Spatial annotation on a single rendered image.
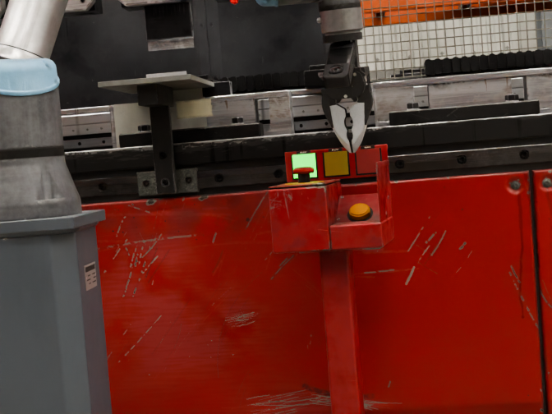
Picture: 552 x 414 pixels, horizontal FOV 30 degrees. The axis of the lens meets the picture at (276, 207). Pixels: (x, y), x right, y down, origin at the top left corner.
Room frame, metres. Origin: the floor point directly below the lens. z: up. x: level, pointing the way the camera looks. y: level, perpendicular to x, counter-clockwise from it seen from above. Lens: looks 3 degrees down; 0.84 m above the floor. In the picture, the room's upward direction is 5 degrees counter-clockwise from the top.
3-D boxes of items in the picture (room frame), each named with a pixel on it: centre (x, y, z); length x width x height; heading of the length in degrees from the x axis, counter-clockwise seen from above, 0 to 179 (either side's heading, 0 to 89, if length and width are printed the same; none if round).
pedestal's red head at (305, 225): (1.89, -0.10, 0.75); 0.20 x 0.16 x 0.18; 76
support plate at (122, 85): (2.09, 0.22, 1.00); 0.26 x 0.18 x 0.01; 173
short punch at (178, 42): (2.24, 0.20, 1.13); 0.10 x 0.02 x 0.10; 83
